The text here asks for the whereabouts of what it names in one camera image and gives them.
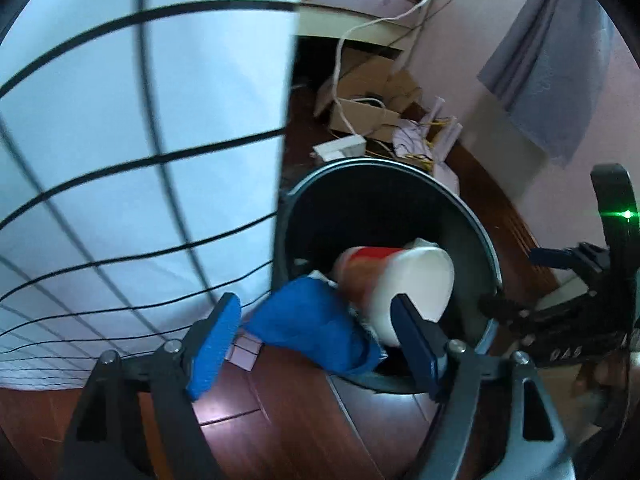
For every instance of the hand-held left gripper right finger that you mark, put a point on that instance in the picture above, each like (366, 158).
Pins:
(415, 342)

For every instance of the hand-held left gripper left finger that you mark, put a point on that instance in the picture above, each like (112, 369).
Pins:
(215, 345)

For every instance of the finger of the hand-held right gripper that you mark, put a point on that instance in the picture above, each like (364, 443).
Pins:
(555, 257)
(505, 310)

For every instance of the white paper cup red rim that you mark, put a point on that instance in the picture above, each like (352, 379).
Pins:
(410, 275)

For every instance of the blue cloth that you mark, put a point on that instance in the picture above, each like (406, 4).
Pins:
(310, 325)

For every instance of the black round trash bin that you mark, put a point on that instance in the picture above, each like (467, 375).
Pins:
(380, 200)

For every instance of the person's right hand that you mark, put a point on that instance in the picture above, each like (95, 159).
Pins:
(600, 377)

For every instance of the white power strip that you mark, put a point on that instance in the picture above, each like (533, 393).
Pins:
(340, 149)

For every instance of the grey hanging cloth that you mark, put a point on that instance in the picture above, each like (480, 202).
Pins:
(550, 50)

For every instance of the white black checked sheet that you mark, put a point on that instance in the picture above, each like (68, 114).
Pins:
(125, 135)

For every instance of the open cardboard box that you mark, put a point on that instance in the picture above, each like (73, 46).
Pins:
(360, 117)

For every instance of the flattened cardboard box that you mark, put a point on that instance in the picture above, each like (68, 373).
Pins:
(370, 77)

